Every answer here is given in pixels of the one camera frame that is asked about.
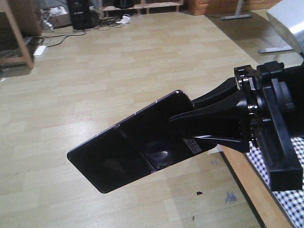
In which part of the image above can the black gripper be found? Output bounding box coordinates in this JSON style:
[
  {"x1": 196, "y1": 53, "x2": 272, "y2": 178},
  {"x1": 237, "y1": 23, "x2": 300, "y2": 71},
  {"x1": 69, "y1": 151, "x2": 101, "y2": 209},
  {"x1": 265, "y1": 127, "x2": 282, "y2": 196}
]
[{"x1": 169, "y1": 61, "x2": 304, "y2": 191}]

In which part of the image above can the black foldable phone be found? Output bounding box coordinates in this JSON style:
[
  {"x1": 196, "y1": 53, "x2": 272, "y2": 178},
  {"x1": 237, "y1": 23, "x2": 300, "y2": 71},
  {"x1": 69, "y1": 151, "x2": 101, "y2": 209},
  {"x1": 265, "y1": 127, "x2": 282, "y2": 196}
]
[{"x1": 67, "y1": 90, "x2": 215, "y2": 193}]

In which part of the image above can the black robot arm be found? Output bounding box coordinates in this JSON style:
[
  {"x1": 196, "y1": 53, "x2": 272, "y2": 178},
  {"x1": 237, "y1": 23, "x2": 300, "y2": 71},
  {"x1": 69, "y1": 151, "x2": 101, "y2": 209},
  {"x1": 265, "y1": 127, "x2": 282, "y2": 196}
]
[{"x1": 170, "y1": 61, "x2": 304, "y2": 191}]

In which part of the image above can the black white checkered bed sheet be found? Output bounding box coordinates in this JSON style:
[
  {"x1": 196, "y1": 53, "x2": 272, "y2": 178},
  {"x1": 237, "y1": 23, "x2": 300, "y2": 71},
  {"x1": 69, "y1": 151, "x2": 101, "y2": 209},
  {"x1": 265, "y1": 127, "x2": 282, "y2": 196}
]
[{"x1": 246, "y1": 136, "x2": 304, "y2": 228}]

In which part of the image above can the wooden desk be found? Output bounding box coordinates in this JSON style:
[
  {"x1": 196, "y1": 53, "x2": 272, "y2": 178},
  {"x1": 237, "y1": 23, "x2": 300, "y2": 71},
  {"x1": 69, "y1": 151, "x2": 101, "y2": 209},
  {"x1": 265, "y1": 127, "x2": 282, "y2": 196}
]
[{"x1": 0, "y1": 0, "x2": 43, "y2": 69}]

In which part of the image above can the black computer tower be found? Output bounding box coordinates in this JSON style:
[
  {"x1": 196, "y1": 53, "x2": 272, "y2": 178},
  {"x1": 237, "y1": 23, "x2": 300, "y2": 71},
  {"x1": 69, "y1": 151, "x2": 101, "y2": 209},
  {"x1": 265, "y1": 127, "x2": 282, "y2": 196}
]
[{"x1": 66, "y1": 0, "x2": 97, "y2": 30}]

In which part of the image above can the white power strip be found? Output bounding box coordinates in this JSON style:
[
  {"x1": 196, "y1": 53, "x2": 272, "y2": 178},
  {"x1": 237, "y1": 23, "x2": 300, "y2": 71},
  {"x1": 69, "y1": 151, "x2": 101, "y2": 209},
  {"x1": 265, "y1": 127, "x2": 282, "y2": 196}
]
[{"x1": 33, "y1": 45, "x2": 47, "y2": 57}]

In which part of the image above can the grey desk leg frame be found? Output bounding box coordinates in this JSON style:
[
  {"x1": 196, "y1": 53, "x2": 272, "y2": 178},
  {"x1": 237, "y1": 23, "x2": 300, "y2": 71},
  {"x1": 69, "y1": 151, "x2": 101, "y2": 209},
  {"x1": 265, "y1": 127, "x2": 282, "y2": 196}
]
[{"x1": 219, "y1": 0, "x2": 294, "y2": 54}]

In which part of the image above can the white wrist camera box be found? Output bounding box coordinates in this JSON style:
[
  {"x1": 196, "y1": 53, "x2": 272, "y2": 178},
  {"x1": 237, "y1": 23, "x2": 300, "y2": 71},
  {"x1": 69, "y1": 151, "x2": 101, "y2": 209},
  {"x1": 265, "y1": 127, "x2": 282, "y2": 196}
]
[{"x1": 266, "y1": 0, "x2": 304, "y2": 56}]

